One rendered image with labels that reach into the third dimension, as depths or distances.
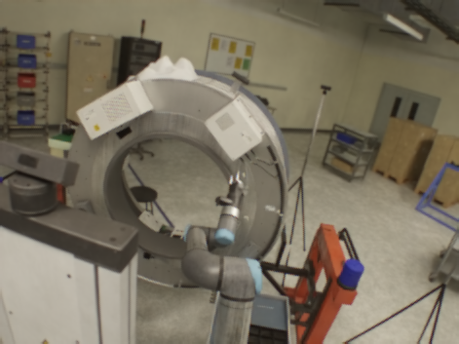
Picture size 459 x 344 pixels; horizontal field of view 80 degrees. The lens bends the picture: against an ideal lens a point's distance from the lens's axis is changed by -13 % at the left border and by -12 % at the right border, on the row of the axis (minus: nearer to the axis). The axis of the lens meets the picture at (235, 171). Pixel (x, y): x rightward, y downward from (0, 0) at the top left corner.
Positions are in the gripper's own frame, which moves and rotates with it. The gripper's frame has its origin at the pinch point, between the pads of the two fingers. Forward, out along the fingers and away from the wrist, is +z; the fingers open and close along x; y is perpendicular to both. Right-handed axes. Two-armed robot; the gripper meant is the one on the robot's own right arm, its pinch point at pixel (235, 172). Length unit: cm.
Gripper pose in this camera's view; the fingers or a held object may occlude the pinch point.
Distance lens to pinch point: 160.5
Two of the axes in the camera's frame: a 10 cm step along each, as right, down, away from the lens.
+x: 6.4, -2.8, -7.1
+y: 7.4, 4.7, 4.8
